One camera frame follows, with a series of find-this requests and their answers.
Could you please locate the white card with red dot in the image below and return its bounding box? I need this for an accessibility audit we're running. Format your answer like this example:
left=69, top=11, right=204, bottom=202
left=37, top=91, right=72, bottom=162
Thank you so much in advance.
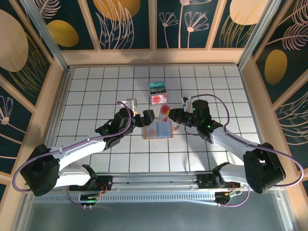
left=158, top=104, right=170, bottom=123

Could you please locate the tan leather card holder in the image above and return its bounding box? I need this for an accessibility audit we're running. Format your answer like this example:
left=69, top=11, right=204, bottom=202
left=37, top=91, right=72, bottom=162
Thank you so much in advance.
left=142, top=120, right=180, bottom=141

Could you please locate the clear acrylic card stand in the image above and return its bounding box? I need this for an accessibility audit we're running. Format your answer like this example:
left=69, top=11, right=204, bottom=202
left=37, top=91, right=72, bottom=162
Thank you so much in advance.
left=148, top=82, right=168, bottom=107

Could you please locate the red card box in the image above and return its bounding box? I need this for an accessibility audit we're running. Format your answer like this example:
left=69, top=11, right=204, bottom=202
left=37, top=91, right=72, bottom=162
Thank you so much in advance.
left=150, top=94, right=168, bottom=105

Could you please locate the small controller board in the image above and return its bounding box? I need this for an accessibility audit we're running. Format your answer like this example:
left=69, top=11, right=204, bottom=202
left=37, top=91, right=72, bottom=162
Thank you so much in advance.
left=80, top=193, right=100, bottom=205
left=215, top=191, right=242, bottom=206

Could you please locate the grey metal plate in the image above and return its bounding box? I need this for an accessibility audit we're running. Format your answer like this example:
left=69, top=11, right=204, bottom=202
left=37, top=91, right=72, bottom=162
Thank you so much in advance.
left=14, top=201, right=296, bottom=231

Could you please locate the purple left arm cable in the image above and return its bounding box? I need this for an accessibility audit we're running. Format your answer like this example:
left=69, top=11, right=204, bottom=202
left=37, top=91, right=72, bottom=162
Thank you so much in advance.
left=13, top=101, right=134, bottom=208

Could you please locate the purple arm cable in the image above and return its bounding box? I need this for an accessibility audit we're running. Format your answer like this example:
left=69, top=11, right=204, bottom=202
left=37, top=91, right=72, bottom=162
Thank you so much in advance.
left=13, top=101, right=134, bottom=208
left=189, top=94, right=304, bottom=208

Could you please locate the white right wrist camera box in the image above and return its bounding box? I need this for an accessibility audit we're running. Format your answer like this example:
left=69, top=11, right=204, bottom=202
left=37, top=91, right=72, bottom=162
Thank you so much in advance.
left=182, top=95, right=193, bottom=109

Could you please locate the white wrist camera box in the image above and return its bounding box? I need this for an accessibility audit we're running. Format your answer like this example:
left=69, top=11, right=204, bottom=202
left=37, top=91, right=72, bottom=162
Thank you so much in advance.
left=182, top=95, right=193, bottom=109
left=126, top=98, right=138, bottom=114

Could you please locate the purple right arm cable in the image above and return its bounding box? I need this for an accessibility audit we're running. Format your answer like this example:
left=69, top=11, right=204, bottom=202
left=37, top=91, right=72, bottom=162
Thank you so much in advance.
left=189, top=94, right=304, bottom=208

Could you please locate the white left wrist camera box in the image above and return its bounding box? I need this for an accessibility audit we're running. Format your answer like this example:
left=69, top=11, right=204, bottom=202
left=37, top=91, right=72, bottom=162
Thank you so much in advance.
left=126, top=98, right=138, bottom=114

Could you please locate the aluminium table side rail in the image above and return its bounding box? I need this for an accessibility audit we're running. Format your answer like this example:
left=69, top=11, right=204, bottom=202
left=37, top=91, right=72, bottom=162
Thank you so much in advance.
left=36, top=67, right=74, bottom=174
left=238, top=67, right=274, bottom=171

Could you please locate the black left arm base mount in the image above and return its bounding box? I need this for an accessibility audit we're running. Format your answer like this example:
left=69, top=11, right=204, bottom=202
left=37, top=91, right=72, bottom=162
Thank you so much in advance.
left=69, top=175, right=113, bottom=192

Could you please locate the aluminium frame rail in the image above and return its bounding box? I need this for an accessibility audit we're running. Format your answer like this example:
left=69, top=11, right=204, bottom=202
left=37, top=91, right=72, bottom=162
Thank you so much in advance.
left=24, top=170, right=287, bottom=193

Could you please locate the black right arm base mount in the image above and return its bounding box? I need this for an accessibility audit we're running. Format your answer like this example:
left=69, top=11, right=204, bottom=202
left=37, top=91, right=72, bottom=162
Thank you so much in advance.
left=197, top=173, right=241, bottom=191

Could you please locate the perforated grey cable duct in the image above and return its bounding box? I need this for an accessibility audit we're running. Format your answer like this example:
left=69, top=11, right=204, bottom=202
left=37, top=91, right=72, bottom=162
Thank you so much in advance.
left=33, top=192, right=217, bottom=205

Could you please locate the aluminium corner post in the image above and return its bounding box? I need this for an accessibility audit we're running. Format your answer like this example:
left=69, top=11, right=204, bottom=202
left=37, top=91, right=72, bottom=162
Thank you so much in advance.
left=20, top=0, right=72, bottom=73
left=237, top=0, right=282, bottom=70

